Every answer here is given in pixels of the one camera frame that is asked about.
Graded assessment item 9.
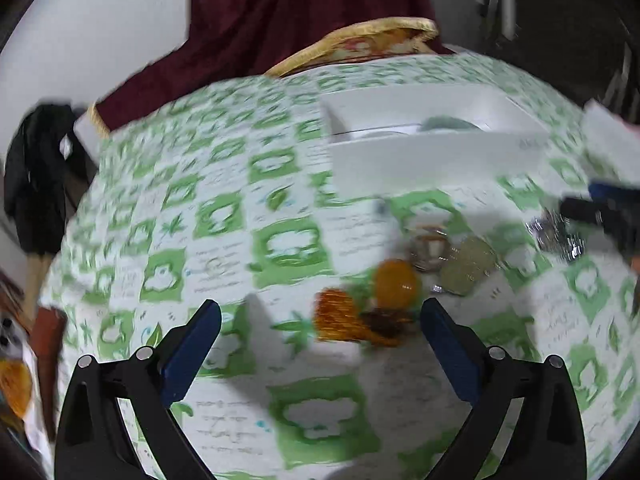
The white cardboard box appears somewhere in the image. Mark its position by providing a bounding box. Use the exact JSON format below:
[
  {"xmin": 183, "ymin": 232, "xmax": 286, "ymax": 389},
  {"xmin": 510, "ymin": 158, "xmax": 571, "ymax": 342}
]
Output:
[{"xmin": 319, "ymin": 82, "xmax": 551, "ymax": 196}]

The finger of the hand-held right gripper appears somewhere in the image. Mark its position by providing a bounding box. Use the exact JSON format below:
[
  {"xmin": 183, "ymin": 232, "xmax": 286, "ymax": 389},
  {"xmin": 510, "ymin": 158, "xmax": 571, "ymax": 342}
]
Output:
[
  {"xmin": 559, "ymin": 197, "xmax": 610, "ymax": 224},
  {"xmin": 588, "ymin": 181, "xmax": 637, "ymax": 202}
]

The orange object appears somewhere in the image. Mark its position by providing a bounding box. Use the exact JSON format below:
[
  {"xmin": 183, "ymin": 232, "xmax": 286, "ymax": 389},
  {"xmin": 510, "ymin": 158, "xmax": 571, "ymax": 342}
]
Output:
[{"xmin": 0, "ymin": 360, "xmax": 33, "ymax": 418}]

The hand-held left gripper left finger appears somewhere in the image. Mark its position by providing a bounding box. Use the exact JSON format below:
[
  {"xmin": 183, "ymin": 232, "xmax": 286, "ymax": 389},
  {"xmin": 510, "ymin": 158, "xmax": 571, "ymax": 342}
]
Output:
[{"xmin": 54, "ymin": 299, "xmax": 222, "ymax": 480}]

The gold glitter pouch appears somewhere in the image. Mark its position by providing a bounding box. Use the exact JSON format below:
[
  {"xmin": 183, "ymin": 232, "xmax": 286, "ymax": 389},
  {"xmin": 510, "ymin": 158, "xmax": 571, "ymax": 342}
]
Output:
[{"xmin": 439, "ymin": 236, "xmax": 501, "ymax": 296}]

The gold fringed patterned cushion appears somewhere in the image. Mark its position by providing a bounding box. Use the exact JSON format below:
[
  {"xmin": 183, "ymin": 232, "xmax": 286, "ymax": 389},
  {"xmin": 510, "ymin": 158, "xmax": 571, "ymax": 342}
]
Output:
[{"xmin": 265, "ymin": 16, "xmax": 441, "ymax": 78}]

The maroon velvet cloth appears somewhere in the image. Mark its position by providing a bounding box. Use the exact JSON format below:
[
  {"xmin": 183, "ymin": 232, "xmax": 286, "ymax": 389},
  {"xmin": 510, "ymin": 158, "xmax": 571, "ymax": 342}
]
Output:
[{"xmin": 95, "ymin": 0, "xmax": 456, "ymax": 131}]

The green and white tablecloth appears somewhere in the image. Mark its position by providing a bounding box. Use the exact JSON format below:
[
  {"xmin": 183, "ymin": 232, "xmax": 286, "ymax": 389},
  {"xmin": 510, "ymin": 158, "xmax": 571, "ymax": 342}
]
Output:
[{"xmin": 37, "ymin": 52, "xmax": 640, "ymax": 480}]

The dark beaded bracelet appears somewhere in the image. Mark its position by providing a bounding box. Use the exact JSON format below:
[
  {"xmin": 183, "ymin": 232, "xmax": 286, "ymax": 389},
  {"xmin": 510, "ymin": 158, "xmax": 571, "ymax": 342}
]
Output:
[{"xmin": 360, "ymin": 307, "xmax": 416, "ymax": 348}]

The black folding chair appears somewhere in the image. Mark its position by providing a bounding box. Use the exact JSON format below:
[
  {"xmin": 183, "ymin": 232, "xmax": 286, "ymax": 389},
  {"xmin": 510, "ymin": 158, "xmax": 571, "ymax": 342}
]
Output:
[{"xmin": 475, "ymin": 0, "xmax": 640, "ymax": 126}]

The black jacket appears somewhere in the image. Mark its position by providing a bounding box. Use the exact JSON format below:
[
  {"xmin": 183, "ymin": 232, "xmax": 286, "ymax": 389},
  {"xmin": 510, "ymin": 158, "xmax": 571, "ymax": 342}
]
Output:
[{"xmin": 4, "ymin": 102, "xmax": 88, "ymax": 258}]

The orange beaded jewelry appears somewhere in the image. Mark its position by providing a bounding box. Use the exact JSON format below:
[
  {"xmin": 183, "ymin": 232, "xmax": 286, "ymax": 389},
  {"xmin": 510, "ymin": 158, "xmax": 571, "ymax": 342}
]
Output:
[{"xmin": 314, "ymin": 287, "xmax": 373, "ymax": 343}]

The silver chain jewelry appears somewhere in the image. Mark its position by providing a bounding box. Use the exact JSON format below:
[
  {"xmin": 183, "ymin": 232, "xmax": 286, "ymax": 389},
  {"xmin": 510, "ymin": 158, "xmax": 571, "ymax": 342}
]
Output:
[{"xmin": 527, "ymin": 210, "xmax": 586, "ymax": 263}]

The amber yellow bangle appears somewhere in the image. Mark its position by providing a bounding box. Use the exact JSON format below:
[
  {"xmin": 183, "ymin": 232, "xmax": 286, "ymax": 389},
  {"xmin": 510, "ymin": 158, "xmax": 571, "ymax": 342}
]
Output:
[{"xmin": 374, "ymin": 258, "xmax": 420, "ymax": 308}]

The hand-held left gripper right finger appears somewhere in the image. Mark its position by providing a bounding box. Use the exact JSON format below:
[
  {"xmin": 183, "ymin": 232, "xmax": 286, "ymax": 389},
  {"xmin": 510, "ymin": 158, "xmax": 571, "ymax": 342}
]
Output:
[{"xmin": 420, "ymin": 297, "xmax": 587, "ymax": 480}]

